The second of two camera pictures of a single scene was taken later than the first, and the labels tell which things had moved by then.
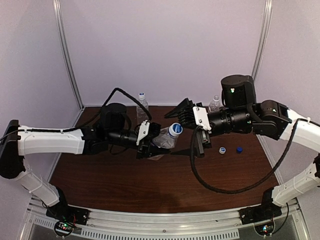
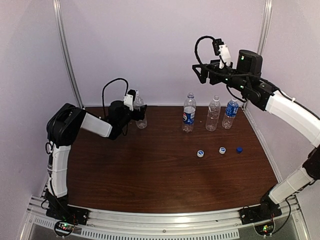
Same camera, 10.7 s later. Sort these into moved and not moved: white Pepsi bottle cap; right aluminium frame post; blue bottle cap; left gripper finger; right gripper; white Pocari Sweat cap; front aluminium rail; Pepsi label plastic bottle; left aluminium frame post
Moved: Pepsi label plastic bottle; left gripper finger; right gripper; white Pepsi bottle cap
Not moved: right aluminium frame post; white Pocari Sweat cap; left aluminium frame post; front aluminium rail; blue bottle cap
